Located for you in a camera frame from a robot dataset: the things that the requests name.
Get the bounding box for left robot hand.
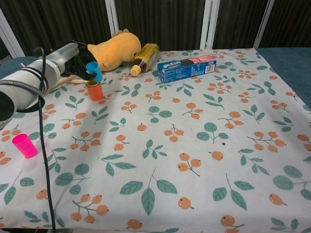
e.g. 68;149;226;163
46;42;98;82

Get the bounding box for light blue plastic cup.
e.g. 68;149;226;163
86;62;103;83

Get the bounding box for pink plastic cup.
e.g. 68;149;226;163
12;133;38;159

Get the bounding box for black cardboard box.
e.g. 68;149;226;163
70;40;94;64

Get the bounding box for orange plastic cup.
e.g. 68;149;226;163
86;82;104;101

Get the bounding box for orange plush toy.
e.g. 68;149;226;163
87;28;142;74

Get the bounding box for tea bottle yellow cap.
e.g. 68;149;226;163
130;43;160;76

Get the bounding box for dark folding screen white frames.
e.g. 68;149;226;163
0;0;311;58

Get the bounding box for blue sandwich cookie box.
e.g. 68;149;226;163
157;55;217;83

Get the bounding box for floral print tablecloth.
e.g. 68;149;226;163
0;48;311;233

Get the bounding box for blue table cover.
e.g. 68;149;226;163
0;47;311;110

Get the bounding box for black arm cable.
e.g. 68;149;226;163
33;47;56;230

